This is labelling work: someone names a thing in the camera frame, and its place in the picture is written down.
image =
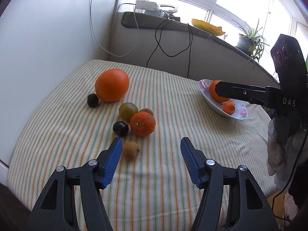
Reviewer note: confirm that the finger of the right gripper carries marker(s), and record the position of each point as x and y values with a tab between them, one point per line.
264	96

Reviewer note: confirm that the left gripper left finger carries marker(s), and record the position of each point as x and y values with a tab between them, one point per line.
55	208

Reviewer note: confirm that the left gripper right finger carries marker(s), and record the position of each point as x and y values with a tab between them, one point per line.
248	208

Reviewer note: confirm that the small mandarin with stem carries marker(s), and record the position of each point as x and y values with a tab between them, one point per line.
229	107

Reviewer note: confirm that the brown kiwi fruit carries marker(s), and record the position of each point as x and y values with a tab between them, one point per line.
131	151

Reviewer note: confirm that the dark plum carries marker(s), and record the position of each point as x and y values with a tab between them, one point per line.
92	100
121	128

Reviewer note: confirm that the rough orange mandarin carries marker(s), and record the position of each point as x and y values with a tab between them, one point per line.
142	124

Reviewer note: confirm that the green plum fruit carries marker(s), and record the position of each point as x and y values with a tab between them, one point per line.
127	110

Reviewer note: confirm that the small brown round fruit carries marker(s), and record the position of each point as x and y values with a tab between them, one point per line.
147	111

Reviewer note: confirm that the large smooth orange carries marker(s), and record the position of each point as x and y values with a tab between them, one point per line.
112	85

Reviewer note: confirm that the right hand white glove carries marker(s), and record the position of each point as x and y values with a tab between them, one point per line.
283	149

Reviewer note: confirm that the floral white plate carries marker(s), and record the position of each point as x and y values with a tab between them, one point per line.
216	107

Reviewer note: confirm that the potted green plant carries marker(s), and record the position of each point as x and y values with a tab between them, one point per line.
251	41

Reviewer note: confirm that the yellow wavy bowl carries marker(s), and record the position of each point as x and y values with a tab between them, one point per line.
214	30

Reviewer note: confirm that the striped tablecloth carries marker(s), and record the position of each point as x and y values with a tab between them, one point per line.
155	191

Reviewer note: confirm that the grey windowsill mat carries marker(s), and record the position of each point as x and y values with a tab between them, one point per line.
142	21

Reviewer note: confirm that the white power adapter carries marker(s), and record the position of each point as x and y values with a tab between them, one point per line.
147	5

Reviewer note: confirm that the ring light device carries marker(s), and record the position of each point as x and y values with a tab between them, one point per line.
169	12

